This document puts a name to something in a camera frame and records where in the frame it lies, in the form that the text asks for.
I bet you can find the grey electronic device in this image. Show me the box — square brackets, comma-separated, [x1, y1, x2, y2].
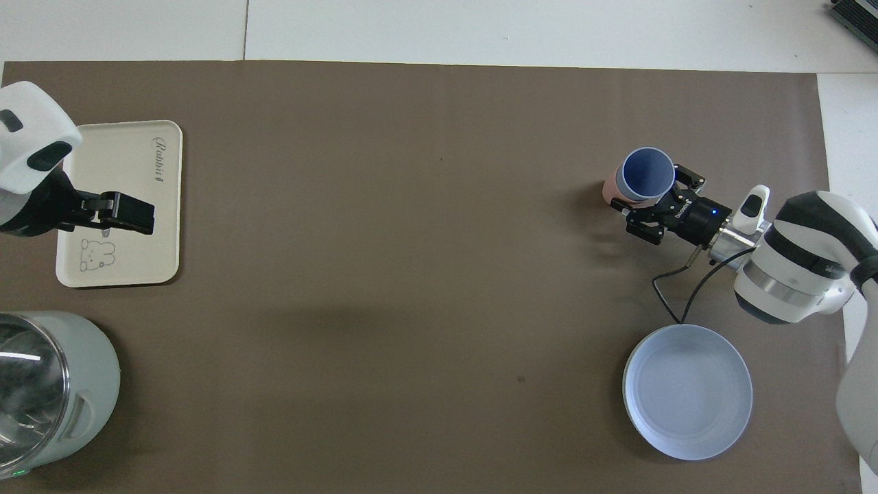
[827, 0, 878, 49]

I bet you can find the cream rabbit print tray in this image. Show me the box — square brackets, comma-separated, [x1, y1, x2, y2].
[56, 120, 184, 288]

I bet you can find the pale blue plate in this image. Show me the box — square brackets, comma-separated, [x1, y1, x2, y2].
[622, 324, 754, 461]

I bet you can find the mint green electric pot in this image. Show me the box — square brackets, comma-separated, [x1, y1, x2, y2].
[0, 311, 121, 481]

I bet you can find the brown paper table mat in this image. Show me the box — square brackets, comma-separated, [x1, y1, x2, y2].
[0, 60, 862, 494]

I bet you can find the pink plastic cup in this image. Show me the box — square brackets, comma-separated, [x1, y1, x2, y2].
[602, 174, 629, 207]

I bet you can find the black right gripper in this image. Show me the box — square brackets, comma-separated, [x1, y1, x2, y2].
[610, 163, 732, 248]

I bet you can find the blue plastic cup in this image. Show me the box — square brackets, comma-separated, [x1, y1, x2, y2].
[615, 147, 676, 203]

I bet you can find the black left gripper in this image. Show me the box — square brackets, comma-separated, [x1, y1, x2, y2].
[0, 169, 156, 238]

